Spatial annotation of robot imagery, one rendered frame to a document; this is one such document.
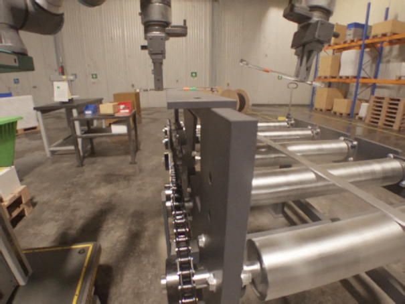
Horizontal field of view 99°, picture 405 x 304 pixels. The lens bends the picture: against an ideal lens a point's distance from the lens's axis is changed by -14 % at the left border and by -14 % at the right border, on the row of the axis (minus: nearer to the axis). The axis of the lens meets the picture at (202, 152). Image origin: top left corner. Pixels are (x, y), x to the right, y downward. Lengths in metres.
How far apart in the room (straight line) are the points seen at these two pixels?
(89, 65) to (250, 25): 8.49
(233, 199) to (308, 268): 0.25
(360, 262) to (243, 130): 0.39
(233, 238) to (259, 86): 11.85
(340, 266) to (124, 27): 11.29
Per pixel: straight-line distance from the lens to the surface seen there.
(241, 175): 0.19
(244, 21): 12.04
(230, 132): 0.18
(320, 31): 0.62
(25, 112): 7.39
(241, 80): 11.59
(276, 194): 0.67
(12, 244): 1.23
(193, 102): 0.25
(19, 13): 1.07
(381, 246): 0.54
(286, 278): 0.40
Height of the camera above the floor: 1.19
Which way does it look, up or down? 19 degrees down
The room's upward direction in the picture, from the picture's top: straight up
